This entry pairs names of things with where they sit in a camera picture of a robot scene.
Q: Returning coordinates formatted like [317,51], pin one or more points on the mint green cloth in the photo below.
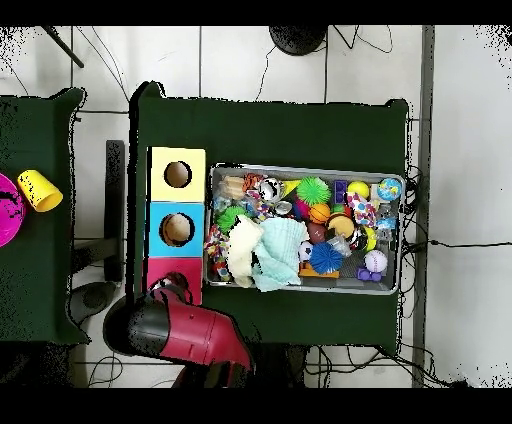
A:
[280,244]

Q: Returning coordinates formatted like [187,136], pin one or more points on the cream yellow cloth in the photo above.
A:
[242,252]

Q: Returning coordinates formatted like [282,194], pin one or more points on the polka dot colourful cloth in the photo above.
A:
[216,244]

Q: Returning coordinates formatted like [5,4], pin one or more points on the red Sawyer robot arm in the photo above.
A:
[192,332]

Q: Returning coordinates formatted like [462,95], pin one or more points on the wooden box with three holes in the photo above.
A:
[192,240]

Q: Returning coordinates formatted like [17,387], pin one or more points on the clear shallow mesh bin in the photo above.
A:
[232,285]

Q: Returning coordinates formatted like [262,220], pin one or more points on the large green spiky ball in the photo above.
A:
[233,218]

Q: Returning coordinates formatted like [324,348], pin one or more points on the small green spiky ball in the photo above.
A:
[314,190]

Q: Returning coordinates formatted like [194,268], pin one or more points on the orange basketball toy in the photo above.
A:
[319,214]

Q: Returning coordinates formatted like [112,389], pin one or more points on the blue spiky ball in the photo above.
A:
[326,258]

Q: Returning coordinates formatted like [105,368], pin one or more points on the plain yellow ball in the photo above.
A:
[358,190]

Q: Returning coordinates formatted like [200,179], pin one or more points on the white baseball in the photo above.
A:
[376,262]

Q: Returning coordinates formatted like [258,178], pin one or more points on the blue globe ball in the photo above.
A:
[390,189]

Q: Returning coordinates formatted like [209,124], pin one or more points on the black round stand base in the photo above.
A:
[298,36]

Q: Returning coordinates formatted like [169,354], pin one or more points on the yellow round object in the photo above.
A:
[40,190]

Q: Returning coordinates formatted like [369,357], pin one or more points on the side table with green cloth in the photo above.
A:
[48,280]

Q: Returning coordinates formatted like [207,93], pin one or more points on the magenta bowl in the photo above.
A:
[8,212]

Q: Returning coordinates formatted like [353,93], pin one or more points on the black rod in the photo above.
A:
[64,46]

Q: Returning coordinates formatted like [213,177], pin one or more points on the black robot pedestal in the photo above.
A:
[280,368]

